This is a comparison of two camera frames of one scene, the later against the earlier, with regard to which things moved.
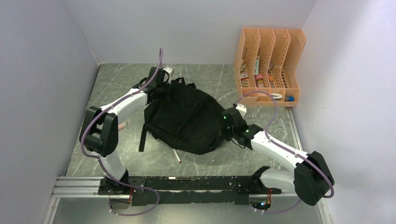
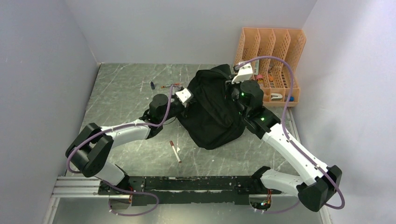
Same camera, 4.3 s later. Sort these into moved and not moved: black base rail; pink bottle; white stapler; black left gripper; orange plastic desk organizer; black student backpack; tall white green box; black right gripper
Moved: black right gripper; black student backpack; black left gripper
Not moved: white stapler; pink bottle; tall white green box; black base rail; orange plastic desk organizer
